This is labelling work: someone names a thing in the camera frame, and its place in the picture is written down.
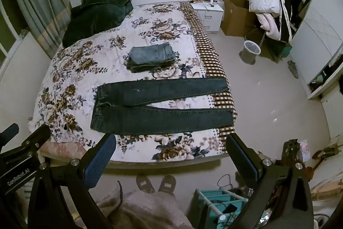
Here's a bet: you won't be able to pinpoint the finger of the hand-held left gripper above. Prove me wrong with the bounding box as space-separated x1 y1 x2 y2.
0 123 20 141

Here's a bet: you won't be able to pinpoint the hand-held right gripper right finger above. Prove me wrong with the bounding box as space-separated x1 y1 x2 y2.
226 133 314 229

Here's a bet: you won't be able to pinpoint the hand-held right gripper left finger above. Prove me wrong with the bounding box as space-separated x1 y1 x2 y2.
27 133 117 229

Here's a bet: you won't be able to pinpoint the dark blue jeans pants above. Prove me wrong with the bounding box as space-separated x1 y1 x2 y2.
90 77 234 135

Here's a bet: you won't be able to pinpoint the pink cushion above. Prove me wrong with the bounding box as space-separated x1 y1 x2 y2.
40 141 93 162

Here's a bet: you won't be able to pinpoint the teal storage rack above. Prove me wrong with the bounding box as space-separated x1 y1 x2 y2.
194 188 250 229

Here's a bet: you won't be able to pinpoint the person's left shoe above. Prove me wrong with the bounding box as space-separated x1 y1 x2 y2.
136 174 155 194

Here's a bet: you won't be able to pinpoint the person's shoe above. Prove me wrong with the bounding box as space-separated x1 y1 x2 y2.
158 174 177 194
136 174 155 194

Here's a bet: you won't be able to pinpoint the brown patterned bag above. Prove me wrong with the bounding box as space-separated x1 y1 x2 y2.
283 139 303 163

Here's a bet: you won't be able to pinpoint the pink plastic bag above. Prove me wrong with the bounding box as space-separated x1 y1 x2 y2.
299 140 311 162

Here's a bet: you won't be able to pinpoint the person's legs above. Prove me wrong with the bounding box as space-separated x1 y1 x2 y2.
95 181 193 229

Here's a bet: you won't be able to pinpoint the person's right shoe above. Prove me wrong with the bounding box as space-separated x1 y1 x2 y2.
158 174 177 194

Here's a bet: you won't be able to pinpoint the floral bedsheet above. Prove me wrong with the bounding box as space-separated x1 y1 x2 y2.
28 2 238 162

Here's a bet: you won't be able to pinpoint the brown checked bedsheet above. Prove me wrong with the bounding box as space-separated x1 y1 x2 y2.
179 2 238 138

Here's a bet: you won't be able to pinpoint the grey slipper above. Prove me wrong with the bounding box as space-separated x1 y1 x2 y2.
287 59 299 79

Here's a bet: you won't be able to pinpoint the grey trash bin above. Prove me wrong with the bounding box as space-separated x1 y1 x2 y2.
240 40 261 65

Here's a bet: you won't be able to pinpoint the folded light blue jeans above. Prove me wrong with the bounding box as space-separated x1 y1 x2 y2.
127 42 176 74

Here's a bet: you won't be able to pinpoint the wooden chair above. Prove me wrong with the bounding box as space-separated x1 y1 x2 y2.
244 28 292 63

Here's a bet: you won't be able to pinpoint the striped curtain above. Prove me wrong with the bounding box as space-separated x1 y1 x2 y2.
12 0 71 59

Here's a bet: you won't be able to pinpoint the pale pink coat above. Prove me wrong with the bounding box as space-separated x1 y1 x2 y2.
254 12 282 40

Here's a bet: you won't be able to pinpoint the cardboard box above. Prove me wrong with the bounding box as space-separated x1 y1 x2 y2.
220 0 259 36

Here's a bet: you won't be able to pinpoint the white nightstand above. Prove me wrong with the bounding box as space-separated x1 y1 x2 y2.
191 1 224 33

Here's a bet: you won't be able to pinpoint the white wardrobe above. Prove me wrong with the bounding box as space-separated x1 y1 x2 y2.
283 0 343 99

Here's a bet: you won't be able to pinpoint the black garment with white stripe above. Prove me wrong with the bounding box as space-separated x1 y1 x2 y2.
269 0 294 43

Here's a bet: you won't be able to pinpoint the black cable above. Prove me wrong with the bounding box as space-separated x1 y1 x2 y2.
217 174 236 189

